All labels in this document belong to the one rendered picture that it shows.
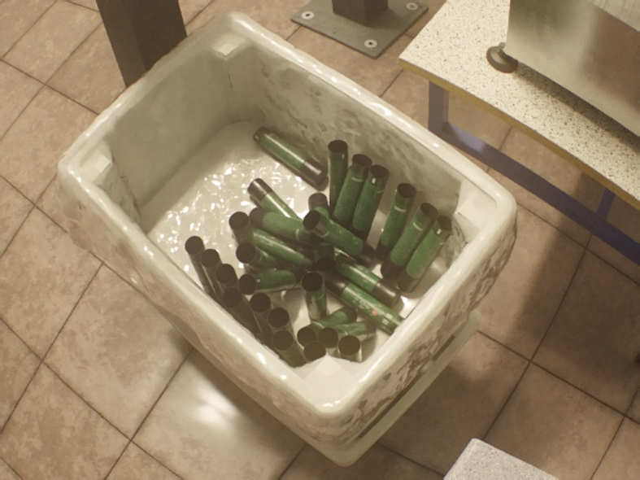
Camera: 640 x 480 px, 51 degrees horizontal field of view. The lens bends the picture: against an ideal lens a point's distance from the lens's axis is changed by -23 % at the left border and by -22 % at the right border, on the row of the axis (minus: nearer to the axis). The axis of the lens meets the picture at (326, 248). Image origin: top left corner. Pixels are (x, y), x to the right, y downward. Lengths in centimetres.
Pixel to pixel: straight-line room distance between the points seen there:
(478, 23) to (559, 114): 22
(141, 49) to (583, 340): 119
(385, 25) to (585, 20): 128
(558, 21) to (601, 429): 106
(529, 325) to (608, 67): 91
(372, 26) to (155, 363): 109
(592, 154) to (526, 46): 19
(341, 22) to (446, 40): 103
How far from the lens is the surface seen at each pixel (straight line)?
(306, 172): 139
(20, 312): 201
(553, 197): 145
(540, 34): 108
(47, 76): 244
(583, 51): 106
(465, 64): 119
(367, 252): 131
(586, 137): 115
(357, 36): 218
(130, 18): 136
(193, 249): 126
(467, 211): 114
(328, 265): 128
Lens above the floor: 167
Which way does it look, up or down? 64 degrees down
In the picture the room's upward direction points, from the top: 8 degrees counter-clockwise
